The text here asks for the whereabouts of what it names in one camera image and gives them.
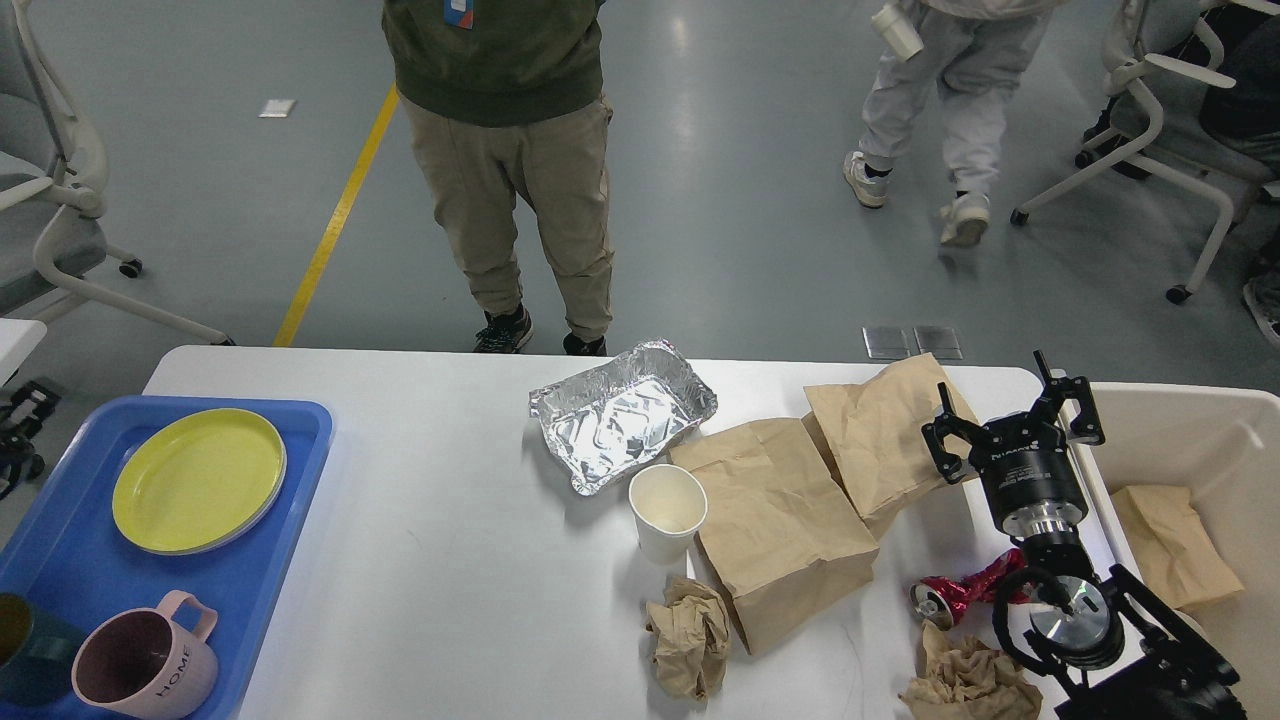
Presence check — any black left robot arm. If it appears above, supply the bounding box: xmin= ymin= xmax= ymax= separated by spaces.
xmin=1 ymin=380 xmax=61 ymax=500

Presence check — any white paper cup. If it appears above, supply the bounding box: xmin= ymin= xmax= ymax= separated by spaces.
xmin=628 ymin=464 xmax=709 ymax=565

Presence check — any pink mug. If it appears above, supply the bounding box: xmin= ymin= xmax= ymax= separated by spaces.
xmin=70 ymin=591 xmax=219 ymax=719

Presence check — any white paper scrap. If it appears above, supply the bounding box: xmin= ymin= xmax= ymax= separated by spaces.
xmin=259 ymin=97 xmax=296 ymax=119

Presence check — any floor outlet plate left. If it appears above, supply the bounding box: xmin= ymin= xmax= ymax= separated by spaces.
xmin=861 ymin=325 xmax=914 ymax=361

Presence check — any pale green plate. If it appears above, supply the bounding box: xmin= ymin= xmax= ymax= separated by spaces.
xmin=195 ymin=442 xmax=288 ymax=553

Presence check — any dark teal mug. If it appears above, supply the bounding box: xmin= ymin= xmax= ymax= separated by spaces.
xmin=1 ymin=593 xmax=87 ymax=707

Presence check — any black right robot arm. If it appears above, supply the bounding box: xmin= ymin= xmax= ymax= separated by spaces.
xmin=922 ymin=352 xmax=1245 ymax=719

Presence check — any person in grey sweatpants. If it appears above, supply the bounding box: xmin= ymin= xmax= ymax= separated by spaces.
xmin=842 ymin=1 xmax=1061 ymax=247

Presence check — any brown bag in bin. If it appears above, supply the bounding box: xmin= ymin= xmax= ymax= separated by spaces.
xmin=1110 ymin=484 xmax=1244 ymax=612

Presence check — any aluminium foil tray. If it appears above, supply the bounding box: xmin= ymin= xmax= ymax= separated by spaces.
xmin=529 ymin=338 xmax=719 ymax=497

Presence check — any floor outlet plate right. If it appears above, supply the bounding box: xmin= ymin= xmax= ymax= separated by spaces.
xmin=913 ymin=325 xmax=964 ymax=360

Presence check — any crushed red can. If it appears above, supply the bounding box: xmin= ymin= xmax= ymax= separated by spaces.
xmin=908 ymin=548 xmax=1027 ymax=630

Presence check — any crumpled brown paper ball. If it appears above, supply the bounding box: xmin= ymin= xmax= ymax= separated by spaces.
xmin=645 ymin=577 xmax=731 ymax=703

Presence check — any yellow plate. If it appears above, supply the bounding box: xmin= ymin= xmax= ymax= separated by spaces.
xmin=111 ymin=407 xmax=284 ymax=556

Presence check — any rear brown paper bag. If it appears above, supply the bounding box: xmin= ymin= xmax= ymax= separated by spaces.
xmin=804 ymin=354 xmax=975 ymax=539

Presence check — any large brown paper bag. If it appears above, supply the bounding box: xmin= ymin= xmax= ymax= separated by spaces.
xmin=669 ymin=418 xmax=879 ymax=655

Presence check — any white plastic bin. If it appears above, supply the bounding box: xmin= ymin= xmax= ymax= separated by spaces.
xmin=1071 ymin=382 xmax=1279 ymax=719

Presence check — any grey office chair left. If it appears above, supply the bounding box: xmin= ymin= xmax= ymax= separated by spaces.
xmin=1 ymin=1 xmax=233 ymax=345

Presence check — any white side table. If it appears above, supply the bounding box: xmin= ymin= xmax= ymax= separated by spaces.
xmin=0 ymin=318 xmax=49 ymax=386

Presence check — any crumpled brown paper wad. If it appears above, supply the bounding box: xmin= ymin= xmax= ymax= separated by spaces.
xmin=899 ymin=621 xmax=1043 ymax=719

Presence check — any floor outlet plate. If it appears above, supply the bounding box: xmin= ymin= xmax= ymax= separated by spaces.
xmin=861 ymin=325 xmax=914 ymax=361
xmin=913 ymin=325 xmax=964 ymax=360

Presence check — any person in khaki trousers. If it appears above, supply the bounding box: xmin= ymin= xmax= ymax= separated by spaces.
xmin=381 ymin=1 xmax=614 ymax=356

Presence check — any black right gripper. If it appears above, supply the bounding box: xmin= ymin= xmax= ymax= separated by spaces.
xmin=922 ymin=350 xmax=1106 ymax=539

